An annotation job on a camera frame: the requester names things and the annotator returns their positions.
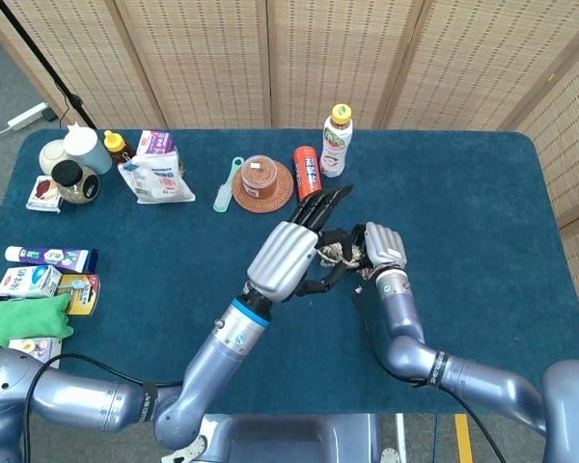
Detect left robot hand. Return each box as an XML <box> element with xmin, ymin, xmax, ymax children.
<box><xmin>245</xmin><ymin>184</ymin><xmax>356</xmax><ymax>304</ymax></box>

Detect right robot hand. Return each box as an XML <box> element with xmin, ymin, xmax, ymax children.
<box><xmin>349</xmin><ymin>221</ymin><xmax>409</xmax><ymax>281</ymax></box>

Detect braided white speckled rope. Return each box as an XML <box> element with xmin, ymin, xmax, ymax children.
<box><xmin>316</xmin><ymin>240</ymin><xmax>375</xmax><ymax>281</ymax></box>

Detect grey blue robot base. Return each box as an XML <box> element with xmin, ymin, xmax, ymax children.
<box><xmin>192</xmin><ymin>413</ymin><xmax>382</xmax><ymax>463</ymax></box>

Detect round woven rattan coaster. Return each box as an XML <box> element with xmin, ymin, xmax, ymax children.
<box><xmin>231</xmin><ymin>158</ymin><xmax>295</xmax><ymax>214</ymax></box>

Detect blue carpet table mat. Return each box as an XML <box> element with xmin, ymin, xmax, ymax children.
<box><xmin>0</xmin><ymin>127</ymin><xmax>579</xmax><ymax>416</ymax></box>

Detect mint green scrub brush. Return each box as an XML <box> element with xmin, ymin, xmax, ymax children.
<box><xmin>212</xmin><ymin>156</ymin><xmax>246</xmax><ymax>214</ymax></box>

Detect clear jar brown contents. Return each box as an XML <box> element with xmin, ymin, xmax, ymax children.
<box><xmin>241</xmin><ymin>154</ymin><xmax>278</xmax><ymax>199</ymax></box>

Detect orange drink can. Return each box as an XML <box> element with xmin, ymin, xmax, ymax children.
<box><xmin>292</xmin><ymin>146</ymin><xmax>325</xmax><ymax>203</ymax></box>

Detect peach drink bottle yellow cap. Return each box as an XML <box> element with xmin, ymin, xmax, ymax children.
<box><xmin>318</xmin><ymin>103</ymin><xmax>354</xmax><ymax>178</ymax></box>

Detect white pouch blue print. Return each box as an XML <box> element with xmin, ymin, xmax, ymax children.
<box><xmin>117</xmin><ymin>150</ymin><xmax>197</xmax><ymax>205</ymax></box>

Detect purple white package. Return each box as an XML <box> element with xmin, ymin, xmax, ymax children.
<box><xmin>135</xmin><ymin>129</ymin><xmax>176</xmax><ymax>156</ymax></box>

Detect yellow red blister pack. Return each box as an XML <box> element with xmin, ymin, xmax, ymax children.
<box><xmin>57</xmin><ymin>272</ymin><xmax>101</xmax><ymax>317</ymax></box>

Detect honey bottle yellow cap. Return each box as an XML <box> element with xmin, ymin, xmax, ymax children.
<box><xmin>102</xmin><ymin>129</ymin><xmax>137</xmax><ymax>168</ymax></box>

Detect glass jar black lid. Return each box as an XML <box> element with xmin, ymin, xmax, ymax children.
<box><xmin>50</xmin><ymin>160</ymin><xmax>101</xmax><ymax>205</ymax></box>

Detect white jug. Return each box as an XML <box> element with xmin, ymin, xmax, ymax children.
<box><xmin>62</xmin><ymin>123</ymin><xmax>113</xmax><ymax>176</ymax></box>

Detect toothpaste tube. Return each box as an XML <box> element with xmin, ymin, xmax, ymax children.
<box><xmin>4</xmin><ymin>245</ymin><xmax>100</xmax><ymax>274</ymax></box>

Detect small white carton red picture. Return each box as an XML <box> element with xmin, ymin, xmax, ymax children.
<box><xmin>25</xmin><ymin>175</ymin><xmax>64</xmax><ymax>214</ymax></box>

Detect white round bowl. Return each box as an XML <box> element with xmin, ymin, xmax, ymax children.
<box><xmin>39</xmin><ymin>138</ymin><xmax>71</xmax><ymax>176</ymax></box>

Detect blue white milk carton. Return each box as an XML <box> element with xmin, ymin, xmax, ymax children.
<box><xmin>0</xmin><ymin>264</ymin><xmax>63</xmax><ymax>299</ymax></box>

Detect small white purple box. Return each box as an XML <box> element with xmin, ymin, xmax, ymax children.
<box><xmin>8</xmin><ymin>337</ymin><xmax>63</xmax><ymax>367</ymax></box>

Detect green cloth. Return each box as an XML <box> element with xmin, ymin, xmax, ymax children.
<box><xmin>0</xmin><ymin>291</ymin><xmax>74</xmax><ymax>348</ymax></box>

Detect white power strip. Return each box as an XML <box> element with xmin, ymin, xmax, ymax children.
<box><xmin>7</xmin><ymin>101</ymin><xmax>49</xmax><ymax>132</ymax></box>

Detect black tripod pole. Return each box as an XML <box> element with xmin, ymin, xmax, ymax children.
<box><xmin>0</xmin><ymin>0</ymin><xmax>97</xmax><ymax>130</ymax></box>

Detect white metal post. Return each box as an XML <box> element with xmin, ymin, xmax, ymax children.
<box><xmin>395</xmin><ymin>413</ymin><xmax>407</xmax><ymax>463</ymax></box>

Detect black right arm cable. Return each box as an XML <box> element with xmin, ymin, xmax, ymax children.
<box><xmin>351</xmin><ymin>288</ymin><xmax>508</xmax><ymax>463</ymax></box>

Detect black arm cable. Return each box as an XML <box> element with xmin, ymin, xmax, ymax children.
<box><xmin>351</xmin><ymin>288</ymin><xmax>508</xmax><ymax>463</ymax></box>
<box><xmin>22</xmin><ymin>352</ymin><xmax>183</xmax><ymax>463</ymax></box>

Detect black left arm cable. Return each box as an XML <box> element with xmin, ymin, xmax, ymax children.
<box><xmin>22</xmin><ymin>352</ymin><xmax>183</xmax><ymax>463</ymax></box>

